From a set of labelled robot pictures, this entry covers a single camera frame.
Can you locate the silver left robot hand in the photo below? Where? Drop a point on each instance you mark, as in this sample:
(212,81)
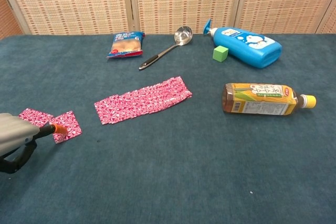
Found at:
(15,132)

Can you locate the pink patterned snack strip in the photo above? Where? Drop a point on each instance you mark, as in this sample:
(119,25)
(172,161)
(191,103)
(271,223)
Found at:
(147,99)

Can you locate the orange woven screen panel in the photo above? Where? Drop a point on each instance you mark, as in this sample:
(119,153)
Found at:
(6,16)

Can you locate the blue biscuit snack bag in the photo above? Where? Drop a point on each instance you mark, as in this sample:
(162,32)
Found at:
(125,45)

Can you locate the green foam cube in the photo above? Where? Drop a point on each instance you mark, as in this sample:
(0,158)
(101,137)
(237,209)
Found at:
(220,54)

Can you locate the yellow label tea bottle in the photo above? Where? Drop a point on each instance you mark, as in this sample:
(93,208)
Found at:
(262,100)

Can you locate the blue cartoon pump bottle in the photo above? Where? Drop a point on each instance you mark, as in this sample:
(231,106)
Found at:
(252,48)

